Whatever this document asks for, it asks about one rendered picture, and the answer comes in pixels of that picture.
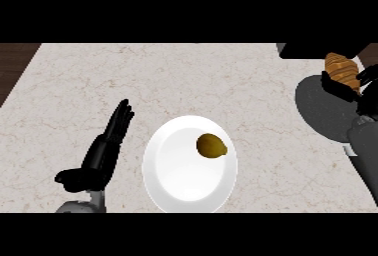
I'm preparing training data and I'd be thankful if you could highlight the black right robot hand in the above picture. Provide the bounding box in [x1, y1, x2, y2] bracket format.
[321, 63, 378, 122]

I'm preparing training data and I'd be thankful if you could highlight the brown striped croissant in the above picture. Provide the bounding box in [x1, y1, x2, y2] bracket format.
[324, 52, 364, 96]

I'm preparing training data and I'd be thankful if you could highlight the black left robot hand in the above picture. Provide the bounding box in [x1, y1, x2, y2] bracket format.
[54, 98, 136, 194]

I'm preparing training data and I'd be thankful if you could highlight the white oval plate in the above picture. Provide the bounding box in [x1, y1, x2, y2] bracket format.
[142, 115, 240, 214]

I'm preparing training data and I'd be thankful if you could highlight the dark grey pan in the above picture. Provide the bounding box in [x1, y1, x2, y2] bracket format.
[294, 74, 361, 144]

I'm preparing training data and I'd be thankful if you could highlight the black appliance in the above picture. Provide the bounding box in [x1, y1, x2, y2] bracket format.
[277, 43, 373, 61]

